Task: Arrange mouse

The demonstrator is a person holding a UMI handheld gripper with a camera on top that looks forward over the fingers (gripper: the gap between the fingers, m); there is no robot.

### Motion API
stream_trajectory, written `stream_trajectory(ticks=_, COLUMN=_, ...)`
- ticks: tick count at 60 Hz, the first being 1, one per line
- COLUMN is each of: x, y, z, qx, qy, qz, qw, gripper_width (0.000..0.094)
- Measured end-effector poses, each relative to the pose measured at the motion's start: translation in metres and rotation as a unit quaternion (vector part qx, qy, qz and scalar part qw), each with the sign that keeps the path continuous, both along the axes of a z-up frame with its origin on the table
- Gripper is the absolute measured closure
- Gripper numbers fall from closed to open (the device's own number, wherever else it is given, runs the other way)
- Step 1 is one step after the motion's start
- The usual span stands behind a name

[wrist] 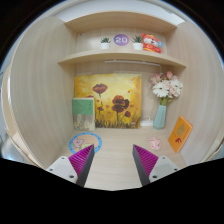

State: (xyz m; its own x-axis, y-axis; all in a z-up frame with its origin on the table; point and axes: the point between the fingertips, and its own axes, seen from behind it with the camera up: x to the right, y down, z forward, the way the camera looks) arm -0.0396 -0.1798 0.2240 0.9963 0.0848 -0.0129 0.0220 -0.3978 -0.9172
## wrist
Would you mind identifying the right small potted plant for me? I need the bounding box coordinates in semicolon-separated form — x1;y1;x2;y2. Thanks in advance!
132;35;143;50

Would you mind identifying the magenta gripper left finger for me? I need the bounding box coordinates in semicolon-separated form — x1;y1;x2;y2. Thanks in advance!
47;145;95;187

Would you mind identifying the light blue vase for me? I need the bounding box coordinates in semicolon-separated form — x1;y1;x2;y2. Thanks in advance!
153;105;166;130

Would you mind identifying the pink and white flower bouquet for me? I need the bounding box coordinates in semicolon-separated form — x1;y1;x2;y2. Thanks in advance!
150;71;183;106

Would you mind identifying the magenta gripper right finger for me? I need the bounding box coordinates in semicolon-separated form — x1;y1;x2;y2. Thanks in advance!
133;145;179;186

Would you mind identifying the wooden shelf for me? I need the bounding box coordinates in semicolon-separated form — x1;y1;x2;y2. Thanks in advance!
66;11;177;35
59;49;186;68

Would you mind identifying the orange leaf card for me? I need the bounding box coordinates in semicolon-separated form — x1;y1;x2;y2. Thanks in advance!
168;116;193;153

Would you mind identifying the purple round number sign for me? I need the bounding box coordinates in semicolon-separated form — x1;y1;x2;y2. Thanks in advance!
114;34;129;46

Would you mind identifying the left small potted plant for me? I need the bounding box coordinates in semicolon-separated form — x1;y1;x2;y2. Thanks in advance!
101;37;111;49

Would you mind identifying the red lucky cat figurine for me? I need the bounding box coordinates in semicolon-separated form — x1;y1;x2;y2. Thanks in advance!
141;33;163;53

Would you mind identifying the upper wooden shelf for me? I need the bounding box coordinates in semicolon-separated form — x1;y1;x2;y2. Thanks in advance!
66;11;177;35

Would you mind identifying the lower wooden shelf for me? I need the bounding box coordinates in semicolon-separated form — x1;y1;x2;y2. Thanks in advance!
59;49;186;68

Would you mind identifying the yellow poppy painting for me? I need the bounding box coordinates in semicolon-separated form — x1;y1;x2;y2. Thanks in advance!
74;73;142;129

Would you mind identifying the white power adapter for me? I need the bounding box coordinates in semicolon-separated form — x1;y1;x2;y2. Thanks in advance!
140;116;153;127

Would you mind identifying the round blue-rimmed mouse pad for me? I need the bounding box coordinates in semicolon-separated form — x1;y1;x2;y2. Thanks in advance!
69;132;102;154

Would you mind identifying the green book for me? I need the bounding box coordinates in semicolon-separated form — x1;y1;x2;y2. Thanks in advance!
72;98;95;131

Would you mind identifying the small potted plant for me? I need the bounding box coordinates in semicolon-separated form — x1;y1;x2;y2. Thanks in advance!
132;35;143;50
101;37;111;49

